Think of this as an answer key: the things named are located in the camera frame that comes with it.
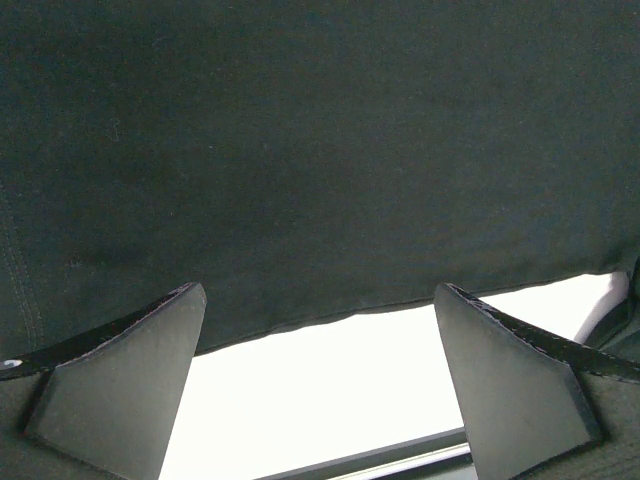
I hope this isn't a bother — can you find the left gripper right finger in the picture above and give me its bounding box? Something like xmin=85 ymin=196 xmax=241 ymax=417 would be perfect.
xmin=435 ymin=284 xmax=639 ymax=479

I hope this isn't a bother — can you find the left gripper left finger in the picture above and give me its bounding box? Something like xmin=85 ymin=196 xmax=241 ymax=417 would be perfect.
xmin=1 ymin=283 xmax=207 ymax=479

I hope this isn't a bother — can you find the black t-shirt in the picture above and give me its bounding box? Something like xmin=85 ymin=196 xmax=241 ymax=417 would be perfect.
xmin=1 ymin=1 xmax=639 ymax=357

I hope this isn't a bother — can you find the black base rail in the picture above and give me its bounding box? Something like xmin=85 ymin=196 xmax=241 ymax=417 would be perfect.
xmin=267 ymin=428 xmax=478 ymax=480

